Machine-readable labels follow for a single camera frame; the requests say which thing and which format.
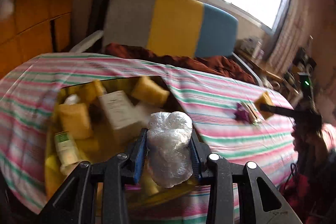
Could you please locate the wooden side desk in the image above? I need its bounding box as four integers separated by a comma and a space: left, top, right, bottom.
234, 49, 284, 83

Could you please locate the rust brown blanket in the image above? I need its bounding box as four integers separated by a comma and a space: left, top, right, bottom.
105, 43, 257, 84

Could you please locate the purple wrapper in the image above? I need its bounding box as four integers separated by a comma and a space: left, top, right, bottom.
235, 102, 252, 123

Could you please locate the striped bed sheet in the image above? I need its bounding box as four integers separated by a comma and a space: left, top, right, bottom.
1, 53, 297, 213

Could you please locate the beige medicine box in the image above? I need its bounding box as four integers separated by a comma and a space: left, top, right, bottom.
98, 90, 142, 144

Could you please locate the gold lined storage box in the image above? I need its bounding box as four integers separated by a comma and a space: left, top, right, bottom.
45, 76, 198, 211

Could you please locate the beige curtain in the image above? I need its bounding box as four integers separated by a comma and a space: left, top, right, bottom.
267, 0, 309, 75

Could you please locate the white plastic bundle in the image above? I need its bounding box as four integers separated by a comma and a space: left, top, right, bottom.
146, 111, 193, 188

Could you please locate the grey yellow blue headboard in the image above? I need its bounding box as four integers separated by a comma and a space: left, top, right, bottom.
102, 0, 238, 57

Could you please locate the white bed frame rail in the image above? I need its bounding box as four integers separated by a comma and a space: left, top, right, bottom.
69, 30, 104, 53

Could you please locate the green medicine box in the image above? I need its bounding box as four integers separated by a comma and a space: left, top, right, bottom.
54, 131, 79, 166

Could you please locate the wooden wardrobe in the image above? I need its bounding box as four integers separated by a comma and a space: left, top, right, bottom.
1, 0, 72, 77

